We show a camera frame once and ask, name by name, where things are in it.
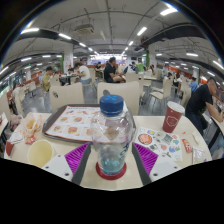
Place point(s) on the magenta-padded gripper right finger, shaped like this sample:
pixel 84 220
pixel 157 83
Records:
pixel 165 166

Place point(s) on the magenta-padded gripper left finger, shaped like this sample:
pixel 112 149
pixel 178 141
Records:
pixel 58 166

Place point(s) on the clear bottle with blue cap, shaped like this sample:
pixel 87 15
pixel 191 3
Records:
pixel 111 140

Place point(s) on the colourful sticker sheet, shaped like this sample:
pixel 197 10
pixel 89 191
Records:
pixel 160 141

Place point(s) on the red sauce packet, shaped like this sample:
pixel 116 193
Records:
pixel 187 145
pixel 30 140

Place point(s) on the clear plastic packet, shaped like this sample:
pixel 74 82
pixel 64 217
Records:
pixel 198 155

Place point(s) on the printed paper tray liner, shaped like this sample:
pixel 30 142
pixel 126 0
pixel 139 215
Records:
pixel 73 123

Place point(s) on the dark brown food tray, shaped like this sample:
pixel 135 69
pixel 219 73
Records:
pixel 50 120

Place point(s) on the red paper cup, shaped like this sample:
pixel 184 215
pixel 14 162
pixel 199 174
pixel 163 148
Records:
pixel 172 120

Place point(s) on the fries paper bag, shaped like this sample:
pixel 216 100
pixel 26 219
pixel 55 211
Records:
pixel 30 125

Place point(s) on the flat round red coaster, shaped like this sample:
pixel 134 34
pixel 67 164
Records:
pixel 111 177

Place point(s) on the pink backpack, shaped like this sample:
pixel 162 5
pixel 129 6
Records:
pixel 15 120

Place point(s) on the cream neighbouring table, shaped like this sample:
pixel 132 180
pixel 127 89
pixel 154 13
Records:
pixel 2 125

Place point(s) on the cream chair with round hole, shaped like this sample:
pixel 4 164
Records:
pixel 130 93
pixel 66 96

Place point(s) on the white crumpled napkin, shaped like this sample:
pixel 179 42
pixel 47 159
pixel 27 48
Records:
pixel 125 107

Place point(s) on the person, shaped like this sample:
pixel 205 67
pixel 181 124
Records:
pixel 193 86
pixel 46 81
pixel 198 100
pixel 109 71
pixel 84 72

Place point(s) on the group of cream chairs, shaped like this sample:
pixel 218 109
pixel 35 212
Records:
pixel 163 88

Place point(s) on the group of ceiling lights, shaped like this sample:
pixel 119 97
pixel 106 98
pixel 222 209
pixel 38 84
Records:
pixel 30 30

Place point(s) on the ceiling air conditioner unit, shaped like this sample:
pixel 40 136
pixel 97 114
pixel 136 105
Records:
pixel 84 29

